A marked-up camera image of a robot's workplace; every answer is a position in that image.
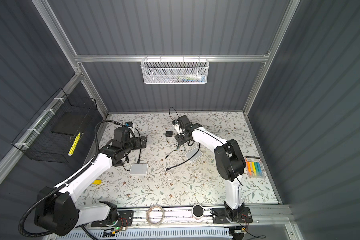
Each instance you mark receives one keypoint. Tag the small yellow block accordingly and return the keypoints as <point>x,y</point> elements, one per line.
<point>97,182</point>

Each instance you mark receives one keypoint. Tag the aluminium front rail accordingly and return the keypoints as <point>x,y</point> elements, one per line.
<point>181,217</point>

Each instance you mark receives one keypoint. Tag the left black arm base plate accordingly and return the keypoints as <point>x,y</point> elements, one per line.
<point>123,221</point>

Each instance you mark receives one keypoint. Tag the black foam pad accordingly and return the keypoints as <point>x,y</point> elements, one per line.
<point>71,124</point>

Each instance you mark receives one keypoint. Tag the yellow green marker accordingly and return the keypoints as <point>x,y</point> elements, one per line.
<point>74,145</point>

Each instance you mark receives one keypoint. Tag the clear tape roll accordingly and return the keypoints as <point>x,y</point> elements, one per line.
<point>155,215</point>

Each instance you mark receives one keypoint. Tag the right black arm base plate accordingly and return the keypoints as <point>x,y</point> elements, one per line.
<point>226,216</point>

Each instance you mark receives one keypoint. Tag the black wire basket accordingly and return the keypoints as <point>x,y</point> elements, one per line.
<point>55,134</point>

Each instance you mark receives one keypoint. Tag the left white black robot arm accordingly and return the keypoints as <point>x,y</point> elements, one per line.
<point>55,211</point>

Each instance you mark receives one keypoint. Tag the white wire mesh basket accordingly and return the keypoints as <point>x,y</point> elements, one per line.
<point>175,73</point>

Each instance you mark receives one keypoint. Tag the pack of coloured markers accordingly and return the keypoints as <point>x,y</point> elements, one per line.
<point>254,167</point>

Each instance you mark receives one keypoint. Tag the white network switch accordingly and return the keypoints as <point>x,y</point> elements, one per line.
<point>193,155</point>
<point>139,169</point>

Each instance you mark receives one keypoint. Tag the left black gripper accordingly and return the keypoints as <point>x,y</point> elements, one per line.
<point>136,140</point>

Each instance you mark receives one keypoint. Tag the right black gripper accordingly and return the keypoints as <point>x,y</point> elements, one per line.
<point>179,140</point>

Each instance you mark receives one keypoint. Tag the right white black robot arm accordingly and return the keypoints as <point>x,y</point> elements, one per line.
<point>229,160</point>

